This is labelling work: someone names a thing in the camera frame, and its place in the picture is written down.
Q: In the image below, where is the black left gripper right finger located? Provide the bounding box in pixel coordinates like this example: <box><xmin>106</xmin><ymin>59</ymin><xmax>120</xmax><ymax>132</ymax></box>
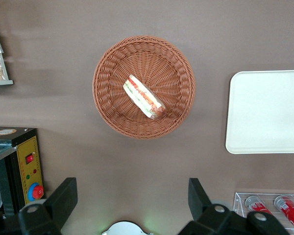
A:
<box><xmin>177</xmin><ymin>178</ymin><xmax>247</xmax><ymax>235</ymax></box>

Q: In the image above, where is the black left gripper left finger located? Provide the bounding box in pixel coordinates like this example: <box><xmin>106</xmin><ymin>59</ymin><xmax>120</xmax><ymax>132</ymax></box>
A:
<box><xmin>18</xmin><ymin>177</ymin><xmax>78</xmax><ymax>235</ymax></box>

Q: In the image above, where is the triangle sandwich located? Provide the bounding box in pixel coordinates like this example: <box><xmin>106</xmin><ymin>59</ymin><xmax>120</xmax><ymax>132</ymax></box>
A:
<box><xmin>122</xmin><ymin>74</ymin><xmax>166</xmax><ymax>120</ymax></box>

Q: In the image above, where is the cream rectangular plastic tray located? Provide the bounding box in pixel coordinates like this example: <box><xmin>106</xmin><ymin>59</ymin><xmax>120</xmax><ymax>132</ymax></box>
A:
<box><xmin>225</xmin><ymin>70</ymin><xmax>294</xmax><ymax>155</ymax></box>

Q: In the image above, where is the brown round wicker basket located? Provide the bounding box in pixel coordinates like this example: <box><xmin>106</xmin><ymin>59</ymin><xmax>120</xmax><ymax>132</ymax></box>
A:
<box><xmin>92</xmin><ymin>35</ymin><xmax>196</xmax><ymax>140</ymax></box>

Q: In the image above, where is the red emergency stop knob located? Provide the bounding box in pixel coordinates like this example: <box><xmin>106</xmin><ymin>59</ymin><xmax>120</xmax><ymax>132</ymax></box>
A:
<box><xmin>27</xmin><ymin>182</ymin><xmax>45</xmax><ymax>202</ymax></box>

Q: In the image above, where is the clear acrylic bottle rack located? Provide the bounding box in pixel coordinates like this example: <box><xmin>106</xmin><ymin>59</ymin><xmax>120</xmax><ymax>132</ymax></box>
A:
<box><xmin>233</xmin><ymin>192</ymin><xmax>294</xmax><ymax>235</ymax></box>

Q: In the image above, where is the red cola bottle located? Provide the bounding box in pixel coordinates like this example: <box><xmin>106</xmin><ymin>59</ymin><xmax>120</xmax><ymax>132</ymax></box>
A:
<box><xmin>273</xmin><ymin>195</ymin><xmax>294</xmax><ymax>234</ymax></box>
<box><xmin>245</xmin><ymin>195</ymin><xmax>273</xmax><ymax>216</ymax></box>

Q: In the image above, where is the black food warmer yellow panel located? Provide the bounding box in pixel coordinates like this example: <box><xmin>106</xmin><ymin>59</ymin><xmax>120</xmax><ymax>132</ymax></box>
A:
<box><xmin>0</xmin><ymin>126</ymin><xmax>45</xmax><ymax>218</ymax></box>

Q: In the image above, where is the grey snack display shelf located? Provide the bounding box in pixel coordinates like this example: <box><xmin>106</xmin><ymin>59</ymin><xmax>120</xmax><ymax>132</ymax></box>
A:
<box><xmin>0</xmin><ymin>12</ymin><xmax>14</xmax><ymax>87</ymax></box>

